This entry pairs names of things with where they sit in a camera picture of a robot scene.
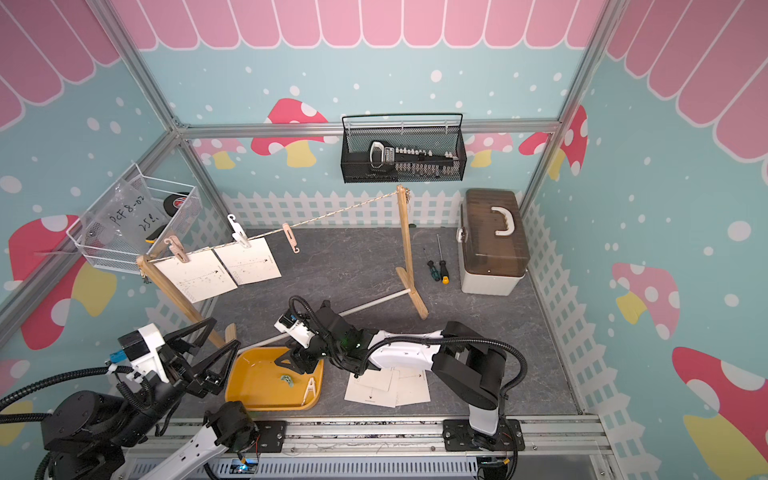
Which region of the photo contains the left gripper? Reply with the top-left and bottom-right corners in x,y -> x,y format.
111,317 -> 243,448

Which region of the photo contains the white clothespin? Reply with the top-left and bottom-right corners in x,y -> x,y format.
301,377 -> 318,406
227,214 -> 251,248

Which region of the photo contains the postcard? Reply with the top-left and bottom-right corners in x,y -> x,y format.
213,238 -> 281,286
344,369 -> 399,408
391,368 -> 431,407
153,249 -> 237,303

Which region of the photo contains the pink clothespin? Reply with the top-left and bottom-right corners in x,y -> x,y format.
282,223 -> 300,254
163,235 -> 189,263

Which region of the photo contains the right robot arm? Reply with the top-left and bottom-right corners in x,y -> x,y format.
275,296 -> 528,451

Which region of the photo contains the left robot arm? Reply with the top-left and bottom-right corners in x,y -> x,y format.
1,318 -> 240,479

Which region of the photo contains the yellow plastic tray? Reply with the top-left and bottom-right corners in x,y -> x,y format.
225,347 -> 324,412

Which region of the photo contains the black tape roll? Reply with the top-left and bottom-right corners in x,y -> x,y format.
162,193 -> 188,218

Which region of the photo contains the socket wrench set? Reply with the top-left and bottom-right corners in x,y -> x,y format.
364,141 -> 464,181

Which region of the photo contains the brown lid storage box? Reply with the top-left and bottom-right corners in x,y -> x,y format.
457,188 -> 530,296

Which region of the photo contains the wooden string rack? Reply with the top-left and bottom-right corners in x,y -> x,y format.
136,185 -> 429,324

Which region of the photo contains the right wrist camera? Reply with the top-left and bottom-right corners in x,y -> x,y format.
274,310 -> 315,349

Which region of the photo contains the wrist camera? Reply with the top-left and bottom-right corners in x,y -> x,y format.
107,323 -> 169,383
274,310 -> 315,349

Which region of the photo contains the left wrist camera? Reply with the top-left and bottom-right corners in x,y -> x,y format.
107,323 -> 169,383

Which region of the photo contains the white wire wall basket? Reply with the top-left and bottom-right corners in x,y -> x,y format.
66,164 -> 203,274

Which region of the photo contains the black handle screwdriver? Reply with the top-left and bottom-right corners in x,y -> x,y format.
436,235 -> 450,285

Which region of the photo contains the black mesh wall basket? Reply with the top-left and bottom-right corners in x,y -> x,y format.
340,113 -> 467,183

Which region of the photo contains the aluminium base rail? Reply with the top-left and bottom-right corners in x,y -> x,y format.
113,416 -> 619,480

